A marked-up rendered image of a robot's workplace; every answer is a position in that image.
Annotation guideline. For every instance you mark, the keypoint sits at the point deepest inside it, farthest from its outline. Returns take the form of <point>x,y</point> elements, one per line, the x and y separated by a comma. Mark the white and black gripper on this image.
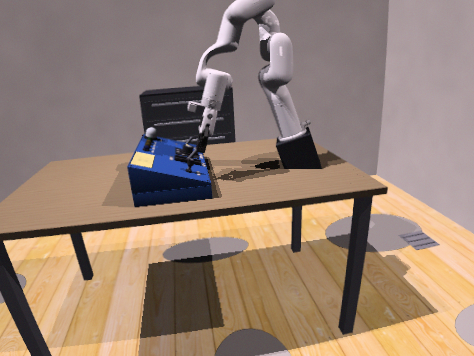
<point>208,118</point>

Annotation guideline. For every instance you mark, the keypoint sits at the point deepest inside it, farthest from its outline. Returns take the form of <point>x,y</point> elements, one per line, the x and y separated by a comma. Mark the blue control panel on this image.
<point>156,178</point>

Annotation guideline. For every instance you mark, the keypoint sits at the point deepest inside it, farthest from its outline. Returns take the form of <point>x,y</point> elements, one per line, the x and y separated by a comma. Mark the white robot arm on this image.
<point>276,49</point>

